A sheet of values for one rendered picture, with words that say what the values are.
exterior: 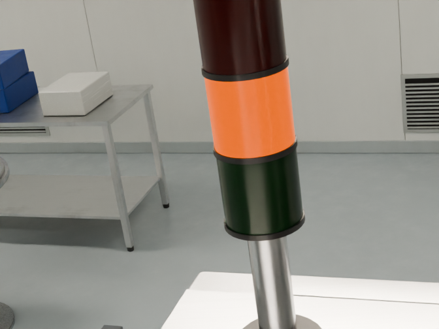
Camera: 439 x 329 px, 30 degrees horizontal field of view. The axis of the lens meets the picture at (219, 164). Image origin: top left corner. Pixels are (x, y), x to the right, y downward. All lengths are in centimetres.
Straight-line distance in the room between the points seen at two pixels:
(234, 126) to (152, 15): 598
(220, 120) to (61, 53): 644
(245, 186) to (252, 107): 5
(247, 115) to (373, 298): 21
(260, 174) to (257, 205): 2
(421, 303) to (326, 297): 7
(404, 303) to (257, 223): 16
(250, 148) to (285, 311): 12
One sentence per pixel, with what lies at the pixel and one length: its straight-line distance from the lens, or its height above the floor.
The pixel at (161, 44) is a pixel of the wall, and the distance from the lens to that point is 648.
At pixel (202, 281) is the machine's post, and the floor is 210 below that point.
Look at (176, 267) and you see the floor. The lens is 501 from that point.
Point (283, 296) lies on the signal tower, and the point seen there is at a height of 215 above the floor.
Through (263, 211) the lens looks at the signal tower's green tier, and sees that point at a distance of 48.
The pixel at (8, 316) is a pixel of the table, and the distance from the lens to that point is 488.
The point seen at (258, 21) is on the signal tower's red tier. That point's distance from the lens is 45.
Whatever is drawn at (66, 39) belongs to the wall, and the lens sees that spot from 683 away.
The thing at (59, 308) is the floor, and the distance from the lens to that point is 487.
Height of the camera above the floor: 243
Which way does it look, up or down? 22 degrees down
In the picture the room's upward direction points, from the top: 8 degrees counter-clockwise
